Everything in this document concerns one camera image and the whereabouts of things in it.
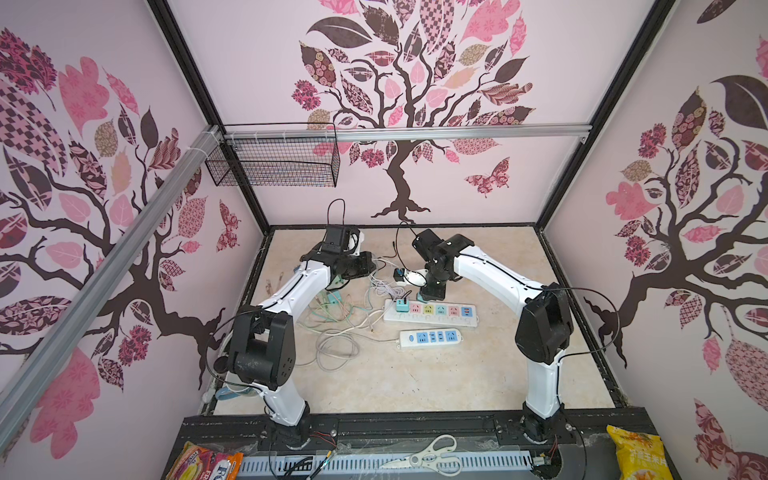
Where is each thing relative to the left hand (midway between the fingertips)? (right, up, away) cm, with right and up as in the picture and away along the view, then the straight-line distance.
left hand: (375, 269), depth 89 cm
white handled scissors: (+16, -44, -18) cm, 50 cm away
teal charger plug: (+8, -11, +1) cm, 14 cm away
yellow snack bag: (+62, -42, -23) cm, 78 cm away
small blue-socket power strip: (+17, -21, -1) cm, 26 cm away
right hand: (+16, -5, 0) cm, 17 cm away
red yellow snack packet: (-41, -44, -21) cm, 64 cm away
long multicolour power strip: (+17, -14, +3) cm, 23 cm away
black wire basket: (-25, +37, +6) cm, 45 cm away
